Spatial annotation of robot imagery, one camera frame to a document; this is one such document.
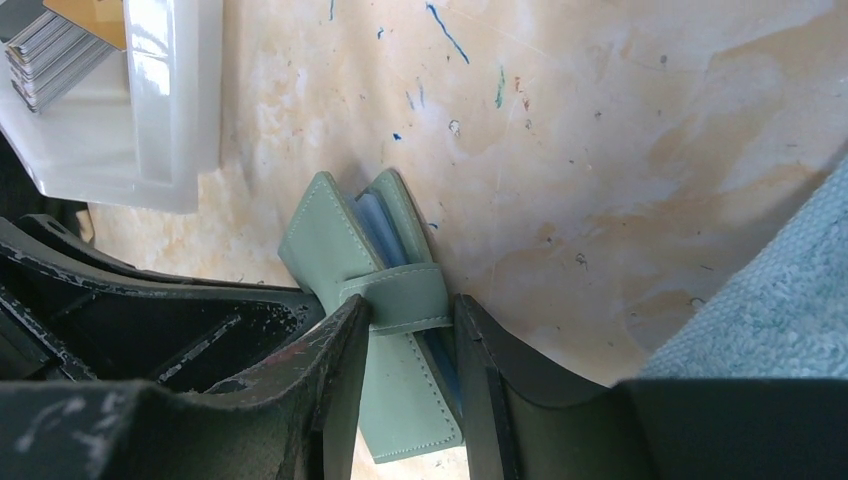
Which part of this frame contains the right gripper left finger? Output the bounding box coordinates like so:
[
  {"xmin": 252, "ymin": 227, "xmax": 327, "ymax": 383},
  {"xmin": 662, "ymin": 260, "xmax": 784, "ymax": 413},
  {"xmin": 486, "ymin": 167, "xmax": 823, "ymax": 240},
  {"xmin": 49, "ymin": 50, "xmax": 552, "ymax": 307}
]
[{"xmin": 1, "ymin": 296, "xmax": 370, "ymax": 479}]

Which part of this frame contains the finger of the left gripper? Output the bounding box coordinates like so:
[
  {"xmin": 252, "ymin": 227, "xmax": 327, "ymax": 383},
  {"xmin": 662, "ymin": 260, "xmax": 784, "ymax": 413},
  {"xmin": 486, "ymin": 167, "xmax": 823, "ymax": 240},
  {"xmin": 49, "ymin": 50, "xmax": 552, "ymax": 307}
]
[
  {"xmin": 1, "ymin": 221, "xmax": 324, "ymax": 392},
  {"xmin": 13, "ymin": 214, "xmax": 302, "ymax": 293}
]

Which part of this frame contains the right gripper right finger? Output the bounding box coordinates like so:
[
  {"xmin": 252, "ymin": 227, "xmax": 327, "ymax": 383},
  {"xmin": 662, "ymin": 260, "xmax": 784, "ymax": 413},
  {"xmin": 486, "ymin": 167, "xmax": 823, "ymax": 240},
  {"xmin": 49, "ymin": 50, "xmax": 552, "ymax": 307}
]
[{"xmin": 454, "ymin": 295, "xmax": 847, "ymax": 479}]

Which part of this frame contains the translucent white plastic bin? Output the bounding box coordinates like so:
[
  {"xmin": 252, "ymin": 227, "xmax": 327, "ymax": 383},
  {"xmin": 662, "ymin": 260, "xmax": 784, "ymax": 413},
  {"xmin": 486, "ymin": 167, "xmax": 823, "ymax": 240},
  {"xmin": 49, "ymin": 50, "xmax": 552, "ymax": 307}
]
[{"xmin": 1, "ymin": 1, "xmax": 223, "ymax": 214}]

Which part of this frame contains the gold card in bin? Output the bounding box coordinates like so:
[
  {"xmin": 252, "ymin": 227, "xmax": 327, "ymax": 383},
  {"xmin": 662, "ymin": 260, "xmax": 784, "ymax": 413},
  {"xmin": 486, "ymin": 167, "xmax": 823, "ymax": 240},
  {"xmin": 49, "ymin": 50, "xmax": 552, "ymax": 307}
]
[{"xmin": 42, "ymin": 0, "xmax": 127, "ymax": 51}]

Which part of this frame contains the light blue towel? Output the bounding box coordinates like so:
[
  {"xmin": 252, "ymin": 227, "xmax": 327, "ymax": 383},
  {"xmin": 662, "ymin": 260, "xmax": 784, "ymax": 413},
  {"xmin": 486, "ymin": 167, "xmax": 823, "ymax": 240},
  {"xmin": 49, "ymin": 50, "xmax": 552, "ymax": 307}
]
[{"xmin": 640, "ymin": 162, "xmax": 847, "ymax": 379}]

